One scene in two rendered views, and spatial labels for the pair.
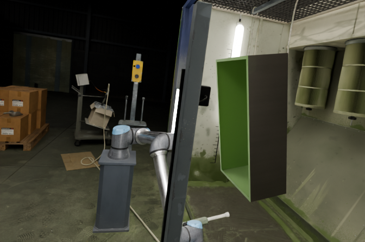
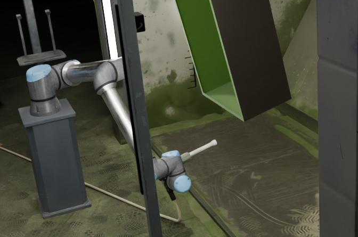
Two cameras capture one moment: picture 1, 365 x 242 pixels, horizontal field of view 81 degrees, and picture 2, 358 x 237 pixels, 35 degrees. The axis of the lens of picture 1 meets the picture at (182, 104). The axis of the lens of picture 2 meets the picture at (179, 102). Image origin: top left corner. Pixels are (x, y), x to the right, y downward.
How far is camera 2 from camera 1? 1.55 m
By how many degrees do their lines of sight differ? 15
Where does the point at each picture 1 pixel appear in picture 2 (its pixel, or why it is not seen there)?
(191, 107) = (131, 37)
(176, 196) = (138, 111)
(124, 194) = (71, 158)
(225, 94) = not seen: outside the picture
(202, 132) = (162, 42)
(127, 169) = (66, 124)
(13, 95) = not seen: outside the picture
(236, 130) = (212, 27)
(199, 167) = (171, 101)
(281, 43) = not seen: outside the picture
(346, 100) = not seen: outside the picture
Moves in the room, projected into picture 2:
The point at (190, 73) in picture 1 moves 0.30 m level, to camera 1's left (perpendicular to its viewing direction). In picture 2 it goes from (123, 10) to (42, 19)
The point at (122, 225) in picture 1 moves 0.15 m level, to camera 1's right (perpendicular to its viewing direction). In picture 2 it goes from (80, 201) to (104, 197)
